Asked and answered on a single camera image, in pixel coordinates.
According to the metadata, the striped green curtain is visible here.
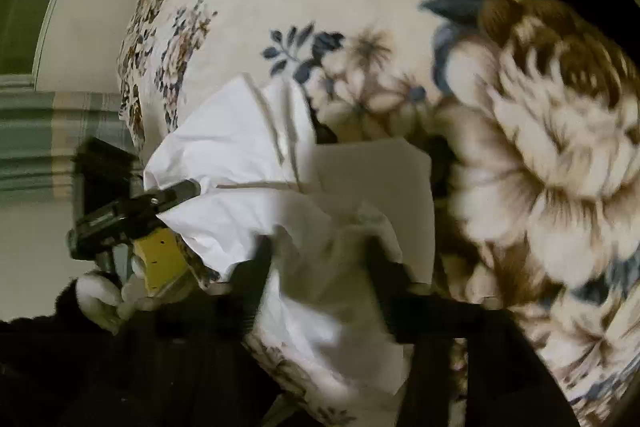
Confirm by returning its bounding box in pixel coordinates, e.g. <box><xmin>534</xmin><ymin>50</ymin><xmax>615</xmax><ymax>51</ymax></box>
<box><xmin>0</xmin><ymin>91</ymin><xmax>134</xmax><ymax>202</ymax></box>

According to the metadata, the floral fleece blanket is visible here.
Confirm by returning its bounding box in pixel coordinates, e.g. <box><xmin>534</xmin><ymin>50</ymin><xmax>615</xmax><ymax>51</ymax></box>
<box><xmin>117</xmin><ymin>0</ymin><xmax>639</xmax><ymax>426</ymax></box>

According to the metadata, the yellow box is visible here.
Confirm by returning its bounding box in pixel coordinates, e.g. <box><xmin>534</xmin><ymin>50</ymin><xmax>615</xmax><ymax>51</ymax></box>
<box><xmin>134</xmin><ymin>229</ymin><xmax>189</xmax><ymax>296</ymax></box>

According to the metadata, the white gloved left hand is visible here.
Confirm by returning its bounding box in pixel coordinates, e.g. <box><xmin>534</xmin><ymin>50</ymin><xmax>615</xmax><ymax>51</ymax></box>
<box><xmin>75</xmin><ymin>256</ymin><xmax>155</xmax><ymax>335</ymax></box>

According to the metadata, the white small garment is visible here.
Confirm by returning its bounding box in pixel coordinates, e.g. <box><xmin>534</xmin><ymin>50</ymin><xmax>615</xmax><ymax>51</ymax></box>
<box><xmin>143</xmin><ymin>75</ymin><xmax>435</xmax><ymax>398</ymax></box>

